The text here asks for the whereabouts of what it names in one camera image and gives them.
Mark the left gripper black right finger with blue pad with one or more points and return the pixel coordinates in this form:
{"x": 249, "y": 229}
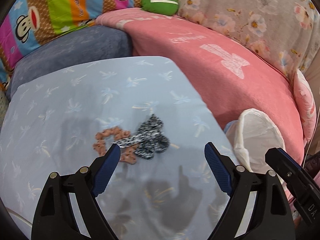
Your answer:
{"x": 257, "y": 206}

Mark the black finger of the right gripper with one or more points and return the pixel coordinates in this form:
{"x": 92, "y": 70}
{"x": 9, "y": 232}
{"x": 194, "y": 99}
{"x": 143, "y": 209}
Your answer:
{"x": 304, "y": 189}

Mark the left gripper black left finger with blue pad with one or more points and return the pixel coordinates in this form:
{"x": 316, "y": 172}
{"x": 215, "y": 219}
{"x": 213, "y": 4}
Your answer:
{"x": 67, "y": 207}

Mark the brown leopard scrunchie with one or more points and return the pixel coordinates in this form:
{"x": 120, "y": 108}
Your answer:
{"x": 116, "y": 135}

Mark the black white leopard scrunchie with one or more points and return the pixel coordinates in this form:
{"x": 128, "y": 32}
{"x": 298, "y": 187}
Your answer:
{"x": 129, "y": 141}

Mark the black white knit scrunchie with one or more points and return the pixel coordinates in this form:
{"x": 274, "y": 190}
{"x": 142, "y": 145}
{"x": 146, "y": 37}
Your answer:
{"x": 151, "y": 138}

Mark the white-lined trash bin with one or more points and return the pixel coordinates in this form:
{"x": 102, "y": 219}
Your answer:
{"x": 251, "y": 136}

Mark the pink cartoon small pillow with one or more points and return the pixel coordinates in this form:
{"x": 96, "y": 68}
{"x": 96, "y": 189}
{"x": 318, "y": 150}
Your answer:
{"x": 305, "y": 104}

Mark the light blue palm-print cover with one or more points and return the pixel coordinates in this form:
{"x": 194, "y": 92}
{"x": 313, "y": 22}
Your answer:
{"x": 51, "y": 125}

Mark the pink towel blanket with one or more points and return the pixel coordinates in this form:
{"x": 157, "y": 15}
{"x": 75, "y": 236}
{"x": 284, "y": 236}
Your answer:
{"x": 228, "y": 77}

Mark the grey floral quilt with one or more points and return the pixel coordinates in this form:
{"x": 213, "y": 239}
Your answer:
{"x": 285, "y": 33}

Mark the blue-grey plush pillow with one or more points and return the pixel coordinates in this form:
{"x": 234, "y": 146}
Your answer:
{"x": 85, "y": 45}

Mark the colourful monkey print pillow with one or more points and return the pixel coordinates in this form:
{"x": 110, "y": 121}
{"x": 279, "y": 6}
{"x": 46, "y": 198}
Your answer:
{"x": 30, "y": 24}

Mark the green round cushion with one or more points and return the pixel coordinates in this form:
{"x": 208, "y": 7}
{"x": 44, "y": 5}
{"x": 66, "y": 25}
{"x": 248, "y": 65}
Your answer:
{"x": 163, "y": 7}

